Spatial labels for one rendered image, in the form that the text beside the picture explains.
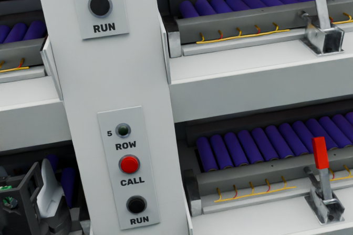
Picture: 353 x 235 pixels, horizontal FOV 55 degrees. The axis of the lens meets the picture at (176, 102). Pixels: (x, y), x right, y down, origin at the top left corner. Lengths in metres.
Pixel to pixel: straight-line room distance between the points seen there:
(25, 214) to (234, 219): 0.23
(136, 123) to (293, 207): 0.22
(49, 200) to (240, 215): 0.21
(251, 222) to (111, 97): 0.22
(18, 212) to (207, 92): 0.19
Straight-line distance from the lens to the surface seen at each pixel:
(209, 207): 0.42
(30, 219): 0.31
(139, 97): 0.31
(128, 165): 0.32
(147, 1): 0.30
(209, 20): 0.37
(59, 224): 0.35
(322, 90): 0.37
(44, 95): 0.33
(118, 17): 0.30
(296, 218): 0.43
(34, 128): 0.34
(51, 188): 0.39
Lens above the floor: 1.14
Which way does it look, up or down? 15 degrees down
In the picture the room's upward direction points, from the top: 8 degrees counter-clockwise
